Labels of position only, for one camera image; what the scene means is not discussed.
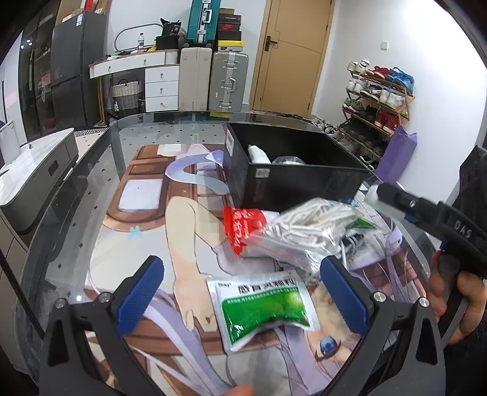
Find white drawer unit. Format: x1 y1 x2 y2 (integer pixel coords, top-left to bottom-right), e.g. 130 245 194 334
145 65 180 113

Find printed table mat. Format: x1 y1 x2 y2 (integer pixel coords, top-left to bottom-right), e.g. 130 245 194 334
86 143 442 396

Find group of sneakers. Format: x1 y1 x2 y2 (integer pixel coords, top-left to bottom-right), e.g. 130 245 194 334
340 60 415 166

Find cardboard boxes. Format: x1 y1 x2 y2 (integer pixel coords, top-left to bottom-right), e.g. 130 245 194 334
57 0 111 23

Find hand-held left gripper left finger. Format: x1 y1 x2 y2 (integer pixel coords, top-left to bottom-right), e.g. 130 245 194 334
38 255 166 396

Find white desk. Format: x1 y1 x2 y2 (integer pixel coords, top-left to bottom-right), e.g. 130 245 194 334
89 49 179 79

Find teal suitcase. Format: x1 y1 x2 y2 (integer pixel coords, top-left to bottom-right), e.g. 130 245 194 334
186 0 221 44

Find bagged white striped rope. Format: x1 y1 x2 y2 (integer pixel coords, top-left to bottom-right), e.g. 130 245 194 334
243 197 381 282

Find wooden door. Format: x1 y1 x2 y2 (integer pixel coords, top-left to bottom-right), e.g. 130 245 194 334
251 0 335 113

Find wicker basket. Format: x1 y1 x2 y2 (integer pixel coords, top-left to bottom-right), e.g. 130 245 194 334
111 80 145 118

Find purple bag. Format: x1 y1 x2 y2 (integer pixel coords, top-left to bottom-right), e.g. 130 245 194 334
377 127 418 187

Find dark glass cabinet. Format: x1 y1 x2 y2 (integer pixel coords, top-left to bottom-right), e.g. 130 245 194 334
19 15 58 130

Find silver suitcase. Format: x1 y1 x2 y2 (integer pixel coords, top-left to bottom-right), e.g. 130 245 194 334
208 51 250 112

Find black storage box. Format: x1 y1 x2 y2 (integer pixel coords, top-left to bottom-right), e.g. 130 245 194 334
222 122 375 213

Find curved metal bar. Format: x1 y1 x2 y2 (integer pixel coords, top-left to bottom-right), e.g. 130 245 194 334
114 23 162 52

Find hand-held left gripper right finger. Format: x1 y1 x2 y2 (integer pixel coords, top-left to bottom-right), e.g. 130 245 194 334
320 255 447 396

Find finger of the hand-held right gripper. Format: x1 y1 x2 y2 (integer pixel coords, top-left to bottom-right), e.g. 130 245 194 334
365 182 444 229

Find person's right hand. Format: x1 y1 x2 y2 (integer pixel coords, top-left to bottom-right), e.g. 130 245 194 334
429 251 487 346

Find red snack packet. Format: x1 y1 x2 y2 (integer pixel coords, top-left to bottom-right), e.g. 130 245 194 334
223 207 280 257

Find white appliance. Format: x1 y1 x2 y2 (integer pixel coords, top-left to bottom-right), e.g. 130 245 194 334
0 120 21 164

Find wooden shoe rack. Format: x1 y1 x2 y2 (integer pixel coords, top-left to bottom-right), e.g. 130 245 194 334
338 61 415 168

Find black bag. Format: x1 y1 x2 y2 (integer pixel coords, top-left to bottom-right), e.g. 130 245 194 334
155 17 187 50

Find beige suitcase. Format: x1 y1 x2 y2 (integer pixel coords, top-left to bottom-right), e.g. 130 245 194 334
179 46 213 112

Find white foam wrap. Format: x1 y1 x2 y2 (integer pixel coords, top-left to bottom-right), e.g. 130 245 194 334
247 145 272 165

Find green white medicine sachet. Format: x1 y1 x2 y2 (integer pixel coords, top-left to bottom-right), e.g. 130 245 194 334
344 215 383 237
206 271 322 355

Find dark grey fridge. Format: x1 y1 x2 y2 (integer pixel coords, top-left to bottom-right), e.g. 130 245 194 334
51 11 109 128

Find white cable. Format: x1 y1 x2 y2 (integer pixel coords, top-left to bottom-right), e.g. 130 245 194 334
337 232 368 267

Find pile of loose shoes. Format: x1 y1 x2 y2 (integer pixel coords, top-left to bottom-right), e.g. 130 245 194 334
310 113 340 138

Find person's left hand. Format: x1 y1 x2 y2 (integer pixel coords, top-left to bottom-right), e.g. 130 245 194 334
211 384 254 396

